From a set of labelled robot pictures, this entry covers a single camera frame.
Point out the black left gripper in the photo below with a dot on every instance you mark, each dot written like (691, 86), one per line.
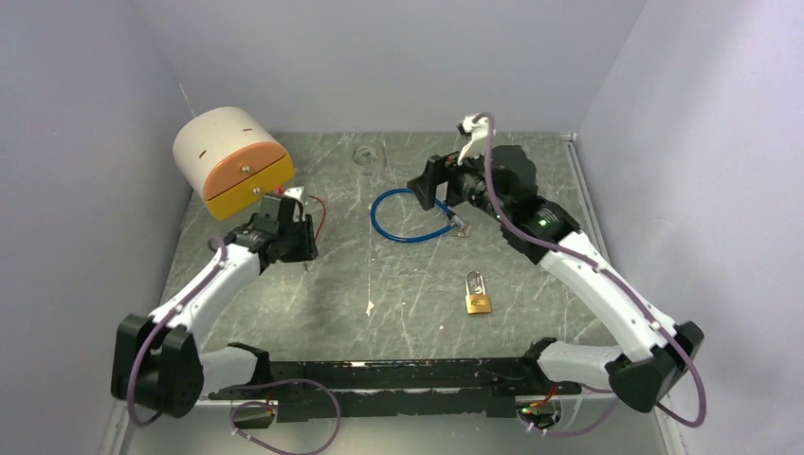
(282, 258)

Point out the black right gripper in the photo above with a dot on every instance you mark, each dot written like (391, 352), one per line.
(446, 170)

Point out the red cable padlock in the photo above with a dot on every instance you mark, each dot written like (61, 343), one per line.
(322, 214)

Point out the brass padlock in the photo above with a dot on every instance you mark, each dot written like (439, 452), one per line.
(477, 301)

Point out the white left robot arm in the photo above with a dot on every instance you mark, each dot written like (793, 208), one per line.
(157, 366)

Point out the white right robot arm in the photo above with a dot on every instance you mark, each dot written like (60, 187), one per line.
(652, 351)

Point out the white cylinder with coloured lid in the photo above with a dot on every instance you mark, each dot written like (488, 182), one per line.
(230, 160)

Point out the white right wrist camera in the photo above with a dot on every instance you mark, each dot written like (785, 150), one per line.
(475, 129)

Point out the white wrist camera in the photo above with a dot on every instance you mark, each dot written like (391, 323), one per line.
(300, 195)
(475, 129)

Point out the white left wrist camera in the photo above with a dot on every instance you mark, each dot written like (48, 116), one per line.
(300, 195)

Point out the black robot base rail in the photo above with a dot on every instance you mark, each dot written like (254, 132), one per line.
(495, 387)

